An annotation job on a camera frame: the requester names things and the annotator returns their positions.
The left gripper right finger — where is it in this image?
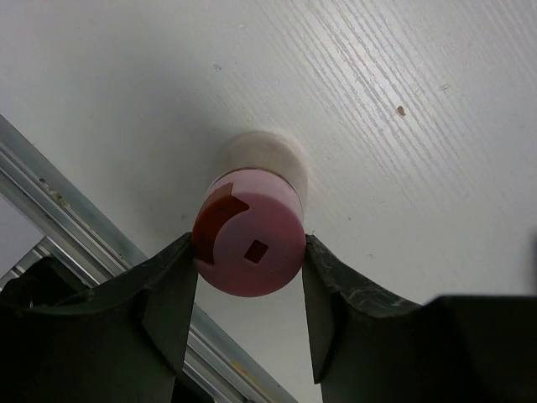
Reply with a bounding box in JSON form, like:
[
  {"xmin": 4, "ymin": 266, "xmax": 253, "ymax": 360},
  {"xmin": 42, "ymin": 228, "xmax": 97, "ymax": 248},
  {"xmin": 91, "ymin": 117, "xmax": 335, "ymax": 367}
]
[{"xmin": 302, "ymin": 235, "xmax": 536, "ymax": 402}]

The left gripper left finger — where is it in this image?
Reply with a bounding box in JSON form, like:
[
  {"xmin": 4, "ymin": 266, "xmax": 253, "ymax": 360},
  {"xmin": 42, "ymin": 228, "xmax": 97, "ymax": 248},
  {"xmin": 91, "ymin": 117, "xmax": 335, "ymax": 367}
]
[{"xmin": 1, "ymin": 234, "xmax": 197, "ymax": 402}]

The pink cap spice shaker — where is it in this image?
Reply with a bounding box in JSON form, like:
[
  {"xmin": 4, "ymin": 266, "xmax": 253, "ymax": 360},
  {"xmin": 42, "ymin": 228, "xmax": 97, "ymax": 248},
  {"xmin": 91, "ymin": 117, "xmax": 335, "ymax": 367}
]
[{"xmin": 191, "ymin": 132, "xmax": 308, "ymax": 297}]

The aluminium table edge rail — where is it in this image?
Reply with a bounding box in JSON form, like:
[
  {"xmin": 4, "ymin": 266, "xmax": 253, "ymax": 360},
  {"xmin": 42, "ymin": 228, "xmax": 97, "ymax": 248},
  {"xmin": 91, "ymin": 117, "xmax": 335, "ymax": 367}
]
[{"xmin": 1, "ymin": 120, "xmax": 292, "ymax": 402}]

